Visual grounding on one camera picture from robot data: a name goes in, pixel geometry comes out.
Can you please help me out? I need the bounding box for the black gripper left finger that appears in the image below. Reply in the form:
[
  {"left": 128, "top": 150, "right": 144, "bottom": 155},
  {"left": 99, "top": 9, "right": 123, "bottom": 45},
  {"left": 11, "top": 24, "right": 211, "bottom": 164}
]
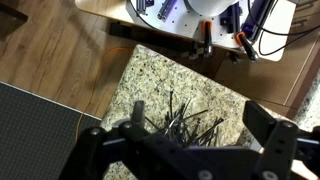
[{"left": 59, "top": 100, "right": 208, "bottom": 180}]

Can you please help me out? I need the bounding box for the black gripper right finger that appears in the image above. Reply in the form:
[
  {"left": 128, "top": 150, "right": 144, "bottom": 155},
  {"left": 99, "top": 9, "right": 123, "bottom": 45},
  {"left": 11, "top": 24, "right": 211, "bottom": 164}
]
[{"left": 242, "top": 100, "right": 320, "bottom": 180}]

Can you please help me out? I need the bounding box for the black zip tie pile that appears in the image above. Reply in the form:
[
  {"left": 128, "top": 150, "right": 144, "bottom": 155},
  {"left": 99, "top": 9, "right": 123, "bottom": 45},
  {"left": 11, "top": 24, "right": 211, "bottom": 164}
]
[{"left": 144, "top": 90, "right": 225, "bottom": 148}]

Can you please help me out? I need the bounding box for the orange black clamp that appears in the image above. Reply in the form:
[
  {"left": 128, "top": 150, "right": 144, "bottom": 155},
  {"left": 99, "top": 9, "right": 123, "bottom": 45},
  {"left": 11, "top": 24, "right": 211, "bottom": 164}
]
[
  {"left": 200, "top": 19, "right": 214, "bottom": 58},
  {"left": 234, "top": 31, "right": 260, "bottom": 64}
]

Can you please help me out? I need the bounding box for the black floor mat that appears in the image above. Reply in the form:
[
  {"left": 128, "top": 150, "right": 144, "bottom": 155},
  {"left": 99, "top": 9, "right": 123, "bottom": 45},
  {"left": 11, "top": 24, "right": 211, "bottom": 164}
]
[{"left": 0, "top": 81, "right": 103, "bottom": 180}]

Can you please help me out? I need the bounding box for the black stand base bar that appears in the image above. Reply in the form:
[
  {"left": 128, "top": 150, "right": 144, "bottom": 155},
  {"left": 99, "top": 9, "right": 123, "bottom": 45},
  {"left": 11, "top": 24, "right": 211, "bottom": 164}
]
[{"left": 109, "top": 21, "right": 214, "bottom": 61}]

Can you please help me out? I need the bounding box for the light wooden robot stand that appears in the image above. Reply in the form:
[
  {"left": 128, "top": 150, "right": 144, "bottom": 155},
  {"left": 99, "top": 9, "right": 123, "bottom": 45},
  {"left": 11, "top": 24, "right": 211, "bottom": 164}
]
[{"left": 74, "top": 0, "right": 138, "bottom": 26}]

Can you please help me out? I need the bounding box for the yellow floor cable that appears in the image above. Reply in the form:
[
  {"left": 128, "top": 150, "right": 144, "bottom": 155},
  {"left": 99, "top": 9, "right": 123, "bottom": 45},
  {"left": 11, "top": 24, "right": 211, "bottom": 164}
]
[{"left": 74, "top": 47, "right": 134, "bottom": 141}]

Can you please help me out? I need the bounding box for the black base cable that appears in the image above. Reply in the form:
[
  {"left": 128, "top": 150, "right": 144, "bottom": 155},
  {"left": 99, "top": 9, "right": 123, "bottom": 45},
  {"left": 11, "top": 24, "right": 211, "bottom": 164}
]
[{"left": 248, "top": 0, "right": 320, "bottom": 57}]

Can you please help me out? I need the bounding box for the purple metal rail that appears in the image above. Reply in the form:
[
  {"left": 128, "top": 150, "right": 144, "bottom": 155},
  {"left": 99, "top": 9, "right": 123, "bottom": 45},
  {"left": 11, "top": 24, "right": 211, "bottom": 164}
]
[
  {"left": 157, "top": 0, "right": 178, "bottom": 20},
  {"left": 219, "top": 4, "right": 242, "bottom": 34},
  {"left": 241, "top": 0, "right": 278, "bottom": 42},
  {"left": 135, "top": 0, "right": 155, "bottom": 15}
]

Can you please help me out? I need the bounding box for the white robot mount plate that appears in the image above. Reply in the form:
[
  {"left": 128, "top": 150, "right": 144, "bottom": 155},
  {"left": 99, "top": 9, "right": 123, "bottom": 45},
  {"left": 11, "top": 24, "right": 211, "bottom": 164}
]
[{"left": 125, "top": 0, "right": 297, "bottom": 63}]

